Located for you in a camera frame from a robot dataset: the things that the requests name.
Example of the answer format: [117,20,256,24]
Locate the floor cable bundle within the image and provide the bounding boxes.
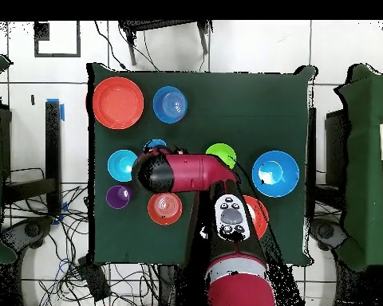
[2,184,90,306]

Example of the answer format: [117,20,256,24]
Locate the large blue bowl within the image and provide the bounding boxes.
[251,150,301,198]

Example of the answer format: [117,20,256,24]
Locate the purple cup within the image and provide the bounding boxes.
[105,185,132,210]

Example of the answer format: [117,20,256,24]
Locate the green ribbed bowl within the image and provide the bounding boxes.
[205,143,238,170]

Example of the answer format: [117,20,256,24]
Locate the black metal stand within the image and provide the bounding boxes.
[118,20,213,67]

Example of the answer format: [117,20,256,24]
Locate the black floor box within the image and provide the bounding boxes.
[77,256,112,303]

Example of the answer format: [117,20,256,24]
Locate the medium blue bowl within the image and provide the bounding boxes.
[152,85,189,124]

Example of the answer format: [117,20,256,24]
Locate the blue cup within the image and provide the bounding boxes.
[143,139,168,153]

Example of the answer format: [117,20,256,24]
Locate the dark grey pedestal foot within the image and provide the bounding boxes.
[309,218,349,251]
[1,216,55,253]

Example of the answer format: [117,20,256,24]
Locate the small orange bowl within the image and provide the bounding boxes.
[147,192,184,226]

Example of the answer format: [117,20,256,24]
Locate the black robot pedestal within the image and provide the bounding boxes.
[157,263,211,306]

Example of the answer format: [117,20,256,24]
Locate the black square floor frame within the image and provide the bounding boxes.
[34,20,81,59]

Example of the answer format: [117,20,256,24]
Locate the dark green tablecloth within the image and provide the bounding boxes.
[86,61,317,267]

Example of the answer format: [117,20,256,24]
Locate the light blue ribbed bowl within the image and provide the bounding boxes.
[107,149,139,183]

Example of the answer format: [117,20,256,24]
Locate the black metal frame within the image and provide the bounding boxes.
[0,100,63,218]
[306,106,352,221]

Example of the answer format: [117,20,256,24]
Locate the blue tape strip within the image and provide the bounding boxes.
[46,97,65,123]

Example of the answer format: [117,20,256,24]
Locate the large orange bowl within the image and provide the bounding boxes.
[242,194,270,240]
[92,76,145,131]

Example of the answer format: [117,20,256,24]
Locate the black floor cable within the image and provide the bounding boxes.
[93,20,128,71]

